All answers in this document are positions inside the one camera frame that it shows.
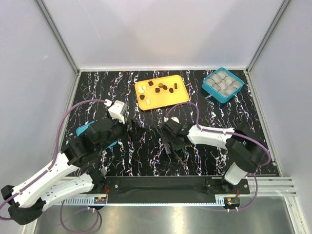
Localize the teal box lid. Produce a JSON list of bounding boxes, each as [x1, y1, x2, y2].
[[76, 121, 117, 149]]

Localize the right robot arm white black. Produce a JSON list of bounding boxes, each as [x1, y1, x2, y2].
[[156, 118, 271, 193]]

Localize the purple floor cable left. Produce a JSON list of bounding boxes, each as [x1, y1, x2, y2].
[[59, 200, 102, 232]]

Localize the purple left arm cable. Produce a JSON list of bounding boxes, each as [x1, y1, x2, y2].
[[0, 98, 108, 220]]

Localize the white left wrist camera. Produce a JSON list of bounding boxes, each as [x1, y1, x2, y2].
[[108, 100, 128, 124]]

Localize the orange plastic tray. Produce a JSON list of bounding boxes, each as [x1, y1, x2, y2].
[[135, 75, 189, 111]]

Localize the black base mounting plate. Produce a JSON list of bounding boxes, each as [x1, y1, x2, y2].
[[106, 176, 250, 205]]

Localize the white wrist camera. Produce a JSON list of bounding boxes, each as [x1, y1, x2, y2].
[[164, 117, 180, 123], [108, 100, 128, 124]]

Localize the teal chocolate box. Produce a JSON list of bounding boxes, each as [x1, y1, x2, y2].
[[202, 67, 244, 104]]

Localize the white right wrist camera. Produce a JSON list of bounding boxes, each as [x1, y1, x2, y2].
[[164, 117, 180, 123]]

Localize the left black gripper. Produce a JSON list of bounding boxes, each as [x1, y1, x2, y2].
[[97, 110, 146, 153]]

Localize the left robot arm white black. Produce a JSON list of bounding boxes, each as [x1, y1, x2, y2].
[[1, 118, 146, 225]]

